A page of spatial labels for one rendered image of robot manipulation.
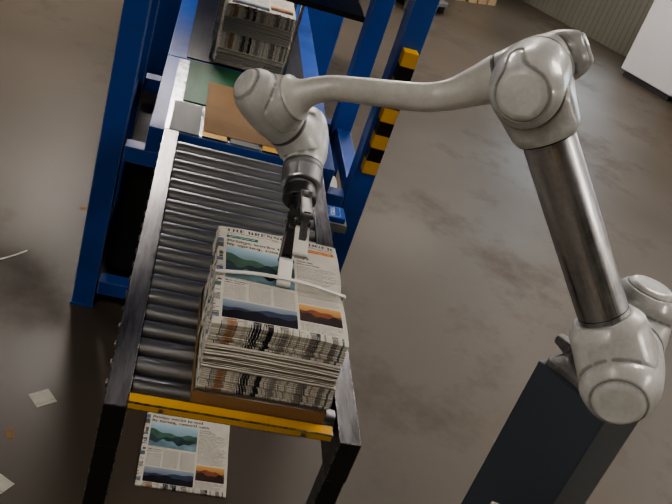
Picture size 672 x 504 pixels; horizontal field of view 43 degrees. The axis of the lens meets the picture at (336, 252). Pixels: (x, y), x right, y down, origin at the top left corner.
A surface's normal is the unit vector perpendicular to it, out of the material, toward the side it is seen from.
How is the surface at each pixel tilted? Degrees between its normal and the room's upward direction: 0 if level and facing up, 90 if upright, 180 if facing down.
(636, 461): 0
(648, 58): 90
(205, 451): 1
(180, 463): 0
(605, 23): 90
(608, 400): 95
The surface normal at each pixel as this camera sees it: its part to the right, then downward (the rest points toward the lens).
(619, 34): -0.76, 0.11
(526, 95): -0.38, 0.29
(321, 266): 0.28, -0.81
